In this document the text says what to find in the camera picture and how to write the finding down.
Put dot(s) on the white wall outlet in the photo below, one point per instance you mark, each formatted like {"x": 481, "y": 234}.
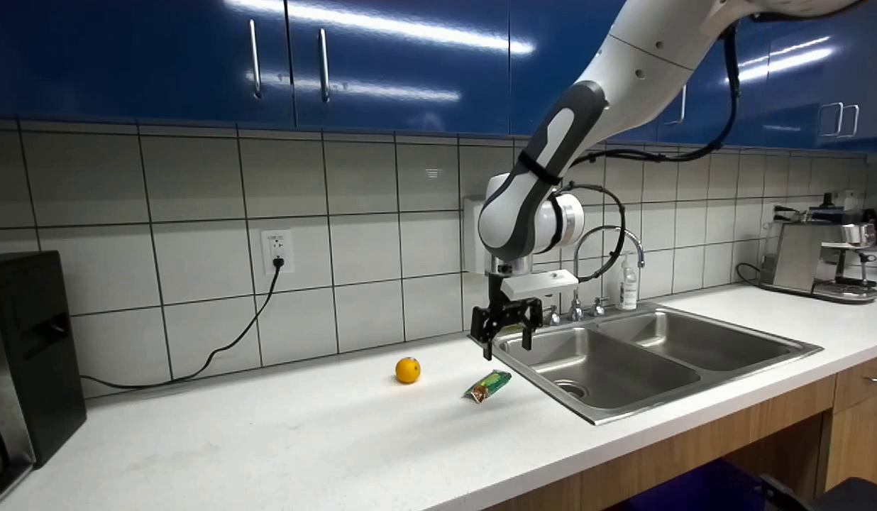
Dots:
{"x": 278, "y": 251}

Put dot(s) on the wooden sink apron panel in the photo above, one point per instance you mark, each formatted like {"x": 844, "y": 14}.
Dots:
{"x": 683, "y": 450}

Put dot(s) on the black coffee machine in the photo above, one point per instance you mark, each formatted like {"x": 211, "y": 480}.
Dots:
{"x": 36, "y": 358}

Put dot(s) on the wooden cabinet door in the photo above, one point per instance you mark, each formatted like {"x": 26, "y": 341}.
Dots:
{"x": 865, "y": 443}

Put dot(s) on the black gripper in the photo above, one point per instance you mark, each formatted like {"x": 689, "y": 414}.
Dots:
{"x": 508, "y": 314}

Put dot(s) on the blue glossy cabinet door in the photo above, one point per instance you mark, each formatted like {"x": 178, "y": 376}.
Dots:
{"x": 127, "y": 57}
{"x": 410, "y": 75}
{"x": 872, "y": 87}
{"x": 551, "y": 47}
{"x": 779, "y": 104}

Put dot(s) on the wooden drawer front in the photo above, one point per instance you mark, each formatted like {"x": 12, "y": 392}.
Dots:
{"x": 865, "y": 380}

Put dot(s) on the orange fruit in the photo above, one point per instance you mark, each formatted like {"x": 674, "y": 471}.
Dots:
{"x": 407, "y": 369}

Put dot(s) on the green snack packet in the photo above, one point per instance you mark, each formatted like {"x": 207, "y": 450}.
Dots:
{"x": 488, "y": 387}

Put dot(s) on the chrome gooseneck faucet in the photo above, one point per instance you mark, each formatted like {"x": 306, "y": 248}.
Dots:
{"x": 638, "y": 248}

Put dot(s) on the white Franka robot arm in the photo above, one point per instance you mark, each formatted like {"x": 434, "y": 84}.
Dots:
{"x": 638, "y": 65}

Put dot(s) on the white wall soap dispenser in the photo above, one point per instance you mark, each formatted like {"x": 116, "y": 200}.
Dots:
{"x": 471, "y": 236}

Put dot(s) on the silver espresso machine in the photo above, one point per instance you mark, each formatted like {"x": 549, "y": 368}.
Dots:
{"x": 821, "y": 255}

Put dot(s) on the black chair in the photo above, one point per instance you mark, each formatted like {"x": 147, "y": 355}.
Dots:
{"x": 835, "y": 498}

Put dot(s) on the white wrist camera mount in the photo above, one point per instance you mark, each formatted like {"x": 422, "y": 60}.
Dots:
{"x": 540, "y": 281}

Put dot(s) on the stainless steel double sink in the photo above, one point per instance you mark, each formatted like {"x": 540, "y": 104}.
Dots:
{"x": 638, "y": 365}

